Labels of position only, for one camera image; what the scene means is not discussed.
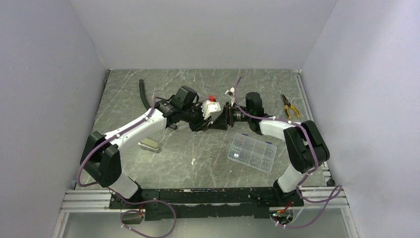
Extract black rubber hose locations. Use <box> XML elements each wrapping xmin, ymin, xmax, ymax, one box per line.
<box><xmin>139</xmin><ymin>78</ymin><xmax>152</xmax><ymax>111</ymax></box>

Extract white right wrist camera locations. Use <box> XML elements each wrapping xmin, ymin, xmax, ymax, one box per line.
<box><xmin>225</xmin><ymin>87</ymin><xmax>235</xmax><ymax>98</ymax></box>

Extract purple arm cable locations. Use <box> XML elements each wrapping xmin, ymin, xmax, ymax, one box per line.
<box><xmin>76</xmin><ymin>96</ymin><xmax>177</xmax><ymax>238</ymax></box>
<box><xmin>232</xmin><ymin>76</ymin><xmax>343</xmax><ymax>230</ymax></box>

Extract aluminium frame rail right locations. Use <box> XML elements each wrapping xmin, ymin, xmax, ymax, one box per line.
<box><xmin>293</xmin><ymin>69</ymin><xmax>336</xmax><ymax>187</ymax></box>

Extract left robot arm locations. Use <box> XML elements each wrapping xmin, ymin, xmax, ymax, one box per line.
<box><xmin>77</xmin><ymin>86</ymin><xmax>221</xmax><ymax>208</ymax></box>

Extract pale green white stapler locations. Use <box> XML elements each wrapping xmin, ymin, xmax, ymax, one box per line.
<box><xmin>138</xmin><ymin>138</ymin><xmax>160</xmax><ymax>153</ymax></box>

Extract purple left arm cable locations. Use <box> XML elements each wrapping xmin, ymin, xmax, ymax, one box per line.
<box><xmin>76</xmin><ymin>96</ymin><xmax>177</xmax><ymax>238</ymax></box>

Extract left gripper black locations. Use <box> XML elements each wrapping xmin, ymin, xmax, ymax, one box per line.
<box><xmin>181</xmin><ymin>102</ymin><xmax>212</xmax><ymax>132</ymax></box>

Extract clear plastic screw organizer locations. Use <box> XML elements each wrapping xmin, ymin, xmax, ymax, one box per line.
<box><xmin>227</xmin><ymin>133</ymin><xmax>277</xmax><ymax>173</ymax></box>

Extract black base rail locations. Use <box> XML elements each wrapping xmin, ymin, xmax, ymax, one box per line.
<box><xmin>109</xmin><ymin>187</ymin><xmax>304</xmax><ymax>221</ymax></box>

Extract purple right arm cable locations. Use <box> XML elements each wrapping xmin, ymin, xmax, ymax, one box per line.
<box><xmin>232</xmin><ymin>76</ymin><xmax>343</xmax><ymax>230</ymax></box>

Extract orange handled pliers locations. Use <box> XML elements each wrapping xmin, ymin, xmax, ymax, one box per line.
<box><xmin>281</xmin><ymin>94</ymin><xmax>300</xmax><ymax>119</ymax></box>

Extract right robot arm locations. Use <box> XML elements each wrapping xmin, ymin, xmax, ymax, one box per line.
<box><xmin>201</xmin><ymin>88</ymin><xmax>330</xmax><ymax>206</ymax></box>

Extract aluminium frame rail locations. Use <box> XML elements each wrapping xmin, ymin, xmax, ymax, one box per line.
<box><xmin>293</xmin><ymin>69</ymin><xmax>336</xmax><ymax>187</ymax></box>
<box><xmin>60</xmin><ymin>186</ymin><xmax>349</xmax><ymax>213</ymax></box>

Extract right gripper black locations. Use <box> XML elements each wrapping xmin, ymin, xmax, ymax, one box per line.
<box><xmin>210</xmin><ymin>102</ymin><xmax>252</xmax><ymax>130</ymax></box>

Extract aluminium frame rail front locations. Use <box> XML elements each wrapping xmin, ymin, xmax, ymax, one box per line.
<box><xmin>60</xmin><ymin>186</ymin><xmax>349</xmax><ymax>213</ymax></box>

